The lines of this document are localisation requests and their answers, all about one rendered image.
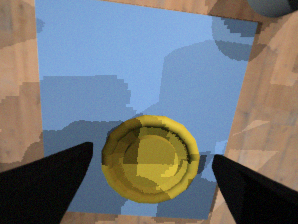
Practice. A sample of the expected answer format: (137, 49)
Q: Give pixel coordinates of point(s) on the yellow round plate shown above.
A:
(150, 159)

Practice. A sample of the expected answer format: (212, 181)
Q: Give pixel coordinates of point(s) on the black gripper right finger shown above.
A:
(253, 198)

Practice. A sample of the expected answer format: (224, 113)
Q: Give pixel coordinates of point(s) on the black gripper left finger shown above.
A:
(40, 192)

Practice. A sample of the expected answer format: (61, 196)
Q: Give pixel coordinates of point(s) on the light blue mat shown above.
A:
(102, 63)

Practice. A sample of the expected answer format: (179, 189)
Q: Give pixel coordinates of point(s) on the grey cylinder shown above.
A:
(274, 8)

